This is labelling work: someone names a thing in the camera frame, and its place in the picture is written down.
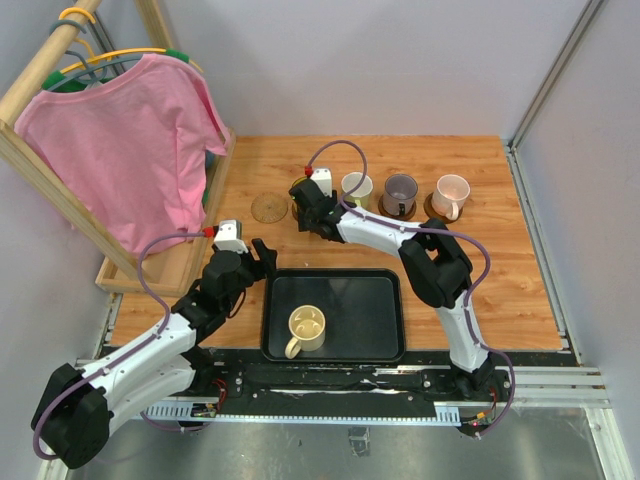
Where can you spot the black plastic tray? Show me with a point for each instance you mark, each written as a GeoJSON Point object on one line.
{"type": "Point", "coordinates": [362, 307]}

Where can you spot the cream mug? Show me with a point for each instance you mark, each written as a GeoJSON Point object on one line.
{"type": "Point", "coordinates": [307, 326]}

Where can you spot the large woven rattan coaster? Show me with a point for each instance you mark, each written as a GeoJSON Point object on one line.
{"type": "Point", "coordinates": [269, 207]}

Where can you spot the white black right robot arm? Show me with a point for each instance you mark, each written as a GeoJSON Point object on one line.
{"type": "Point", "coordinates": [436, 266]}

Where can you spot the aluminium frame post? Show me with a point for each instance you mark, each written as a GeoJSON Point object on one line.
{"type": "Point", "coordinates": [576, 36]}

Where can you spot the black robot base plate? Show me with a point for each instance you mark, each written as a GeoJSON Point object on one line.
{"type": "Point", "coordinates": [410, 387]}

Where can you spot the pale green mug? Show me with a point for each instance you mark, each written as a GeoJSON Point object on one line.
{"type": "Point", "coordinates": [357, 188]}

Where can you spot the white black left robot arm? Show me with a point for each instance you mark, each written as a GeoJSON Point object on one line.
{"type": "Point", "coordinates": [81, 408]}

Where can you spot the pink t-shirt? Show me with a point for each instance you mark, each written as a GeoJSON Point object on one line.
{"type": "Point", "coordinates": [133, 149]}

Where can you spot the wooden clothes rack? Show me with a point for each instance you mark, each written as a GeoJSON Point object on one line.
{"type": "Point", "coordinates": [171, 272]}

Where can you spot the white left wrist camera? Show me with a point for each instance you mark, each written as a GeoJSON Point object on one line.
{"type": "Point", "coordinates": [228, 237]}

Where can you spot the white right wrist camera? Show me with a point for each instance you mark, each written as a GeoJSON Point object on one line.
{"type": "Point", "coordinates": [322, 176]}

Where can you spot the yellow translucent cup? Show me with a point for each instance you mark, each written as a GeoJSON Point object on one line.
{"type": "Point", "coordinates": [298, 181]}

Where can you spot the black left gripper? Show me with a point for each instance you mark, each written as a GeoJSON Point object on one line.
{"type": "Point", "coordinates": [267, 266]}

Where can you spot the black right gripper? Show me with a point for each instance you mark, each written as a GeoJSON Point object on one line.
{"type": "Point", "coordinates": [303, 221]}

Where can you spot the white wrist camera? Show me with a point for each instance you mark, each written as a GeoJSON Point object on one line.
{"type": "Point", "coordinates": [322, 176]}
{"type": "Point", "coordinates": [228, 237]}

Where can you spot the pink mug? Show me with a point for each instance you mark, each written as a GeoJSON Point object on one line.
{"type": "Point", "coordinates": [450, 195]}

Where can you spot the dark wooden coaster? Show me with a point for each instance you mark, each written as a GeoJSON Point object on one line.
{"type": "Point", "coordinates": [404, 217]}
{"type": "Point", "coordinates": [435, 212]}

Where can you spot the purple mug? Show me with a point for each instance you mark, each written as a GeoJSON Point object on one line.
{"type": "Point", "coordinates": [400, 193]}

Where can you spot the yellow clothes hanger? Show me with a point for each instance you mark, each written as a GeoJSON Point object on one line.
{"type": "Point", "coordinates": [152, 14]}

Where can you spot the green clothes hanger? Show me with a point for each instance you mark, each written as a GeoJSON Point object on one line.
{"type": "Point", "coordinates": [95, 74]}

